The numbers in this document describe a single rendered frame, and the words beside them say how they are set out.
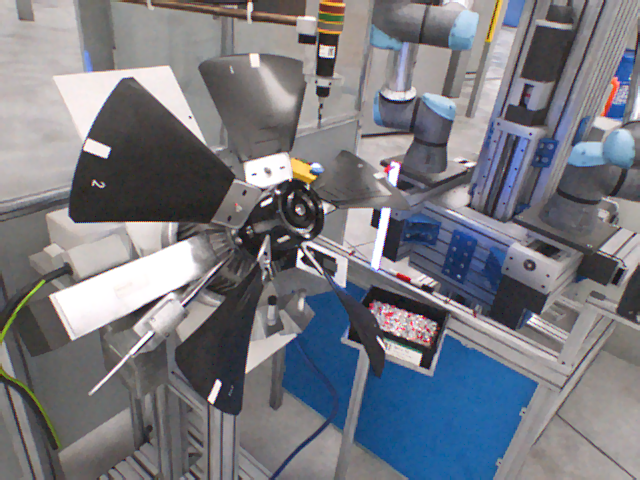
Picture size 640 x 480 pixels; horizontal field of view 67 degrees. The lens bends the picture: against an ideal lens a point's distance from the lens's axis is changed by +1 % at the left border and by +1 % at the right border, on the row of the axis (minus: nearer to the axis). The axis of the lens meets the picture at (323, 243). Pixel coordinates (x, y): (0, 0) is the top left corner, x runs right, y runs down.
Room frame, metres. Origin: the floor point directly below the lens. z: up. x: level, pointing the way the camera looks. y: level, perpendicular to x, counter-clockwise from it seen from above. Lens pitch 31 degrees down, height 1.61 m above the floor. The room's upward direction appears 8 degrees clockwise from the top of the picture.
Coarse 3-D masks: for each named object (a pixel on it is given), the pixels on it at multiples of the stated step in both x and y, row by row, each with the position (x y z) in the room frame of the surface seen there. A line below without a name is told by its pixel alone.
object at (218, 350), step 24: (240, 288) 0.60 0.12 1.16; (216, 312) 0.54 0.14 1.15; (240, 312) 0.59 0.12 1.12; (192, 336) 0.49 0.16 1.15; (216, 336) 0.53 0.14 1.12; (240, 336) 0.58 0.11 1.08; (192, 360) 0.48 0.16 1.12; (216, 360) 0.51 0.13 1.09; (240, 360) 0.58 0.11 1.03; (192, 384) 0.46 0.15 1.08; (240, 384) 0.56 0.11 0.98; (216, 408) 0.49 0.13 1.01; (240, 408) 0.54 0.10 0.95
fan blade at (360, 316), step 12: (324, 276) 0.74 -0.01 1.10; (336, 288) 0.74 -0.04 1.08; (348, 300) 0.75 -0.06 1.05; (348, 312) 0.70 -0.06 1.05; (360, 312) 0.79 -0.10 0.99; (372, 312) 0.87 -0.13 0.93; (360, 324) 0.72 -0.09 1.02; (360, 336) 0.68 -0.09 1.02; (372, 336) 0.74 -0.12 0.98; (372, 348) 0.69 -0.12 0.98; (372, 360) 0.66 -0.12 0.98; (384, 360) 0.71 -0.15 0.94
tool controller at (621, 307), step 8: (632, 280) 0.82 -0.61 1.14; (632, 288) 0.81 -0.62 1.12; (624, 296) 0.82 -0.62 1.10; (632, 296) 0.81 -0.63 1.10; (624, 304) 0.82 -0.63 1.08; (632, 304) 0.81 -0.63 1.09; (616, 312) 0.83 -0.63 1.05; (624, 312) 0.82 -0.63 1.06; (632, 312) 0.81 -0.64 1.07; (632, 320) 0.81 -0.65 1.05
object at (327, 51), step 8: (320, 32) 0.86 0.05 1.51; (320, 40) 0.86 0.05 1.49; (328, 40) 0.86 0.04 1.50; (336, 40) 0.86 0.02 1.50; (320, 48) 0.86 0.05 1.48; (328, 48) 0.86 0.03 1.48; (336, 48) 0.87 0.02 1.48; (320, 56) 0.86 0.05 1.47; (328, 56) 0.86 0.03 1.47; (336, 56) 0.87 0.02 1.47; (320, 64) 0.86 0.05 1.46; (328, 64) 0.86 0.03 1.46; (320, 72) 0.86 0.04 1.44; (328, 72) 0.86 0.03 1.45; (320, 88) 0.86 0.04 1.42; (328, 88) 0.87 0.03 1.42; (320, 96) 0.86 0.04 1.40
